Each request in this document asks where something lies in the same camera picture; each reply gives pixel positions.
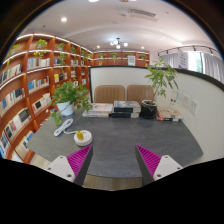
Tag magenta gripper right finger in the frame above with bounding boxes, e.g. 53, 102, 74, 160
135, 145, 182, 186

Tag brown chair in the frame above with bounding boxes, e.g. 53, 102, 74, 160
94, 85, 125, 103
127, 85, 154, 104

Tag dark book stack middle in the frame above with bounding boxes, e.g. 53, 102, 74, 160
112, 101, 141, 118

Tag green plant in white pot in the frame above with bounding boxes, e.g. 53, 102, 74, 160
51, 81, 92, 125

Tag white wall outlet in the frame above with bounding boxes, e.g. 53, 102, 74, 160
182, 94, 199, 115

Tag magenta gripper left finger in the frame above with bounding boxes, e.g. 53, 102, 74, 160
45, 145, 93, 186

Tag tall plant in black pot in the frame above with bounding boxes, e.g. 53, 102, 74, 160
141, 59, 178, 119

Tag orange wooden bookshelf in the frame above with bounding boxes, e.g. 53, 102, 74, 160
0, 33, 93, 163

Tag round white power socket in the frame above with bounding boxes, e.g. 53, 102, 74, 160
74, 130, 92, 146

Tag book stack right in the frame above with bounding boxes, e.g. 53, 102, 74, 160
157, 107, 183, 122

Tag clear acrylic sign stand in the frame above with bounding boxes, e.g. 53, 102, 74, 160
168, 90, 179, 112

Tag left brown chair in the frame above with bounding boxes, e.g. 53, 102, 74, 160
94, 85, 125, 103

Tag yellow charger plug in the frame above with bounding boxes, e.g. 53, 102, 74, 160
76, 131, 84, 140

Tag white book stack left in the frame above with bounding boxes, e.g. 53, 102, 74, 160
82, 103, 113, 118

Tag right brown chair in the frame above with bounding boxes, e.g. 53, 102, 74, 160
127, 85, 154, 104

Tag ceiling light fixture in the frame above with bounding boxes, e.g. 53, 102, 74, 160
110, 38, 128, 49

